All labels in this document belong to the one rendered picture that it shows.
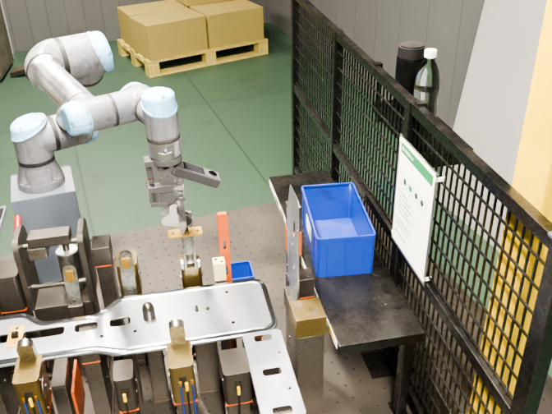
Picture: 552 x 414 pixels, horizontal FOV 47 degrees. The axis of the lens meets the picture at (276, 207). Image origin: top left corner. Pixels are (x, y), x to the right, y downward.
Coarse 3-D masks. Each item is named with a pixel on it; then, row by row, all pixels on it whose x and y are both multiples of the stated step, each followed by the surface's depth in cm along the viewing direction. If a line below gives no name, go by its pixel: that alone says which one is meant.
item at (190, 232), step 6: (180, 228) 159; (186, 228) 158; (192, 228) 159; (198, 228) 159; (168, 234) 157; (174, 234) 157; (180, 234) 157; (186, 234) 157; (192, 234) 157; (198, 234) 157
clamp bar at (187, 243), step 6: (186, 210) 174; (186, 216) 171; (186, 222) 171; (186, 240) 177; (192, 240) 176; (186, 246) 178; (192, 246) 177; (186, 252) 179; (192, 252) 179; (186, 264) 179
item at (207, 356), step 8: (200, 344) 175; (208, 344) 176; (216, 344) 177; (200, 352) 177; (208, 352) 178; (216, 352) 178; (200, 360) 178; (208, 360) 179; (216, 360) 180; (200, 368) 180; (208, 368) 180; (216, 368) 181; (200, 376) 181; (208, 376) 182; (216, 376) 183; (200, 384) 183; (208, 384) 184; (216, 384) 184; (200, 392) 184; (208, 392) 185; (216, 392) 185
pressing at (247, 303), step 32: (192, 288) 179; (224, 288) 179; (256, 288) 179; (0, 320) 169; (32, 320) 169; (64, 320) 168; (96, 320) 168; (160, 320) 168; (192, 320) 168; (224, 320) 167; (256, 320) 167; (0, 352) 159; (64, 352) 159; (96, 352) 159; (128, 352) 159
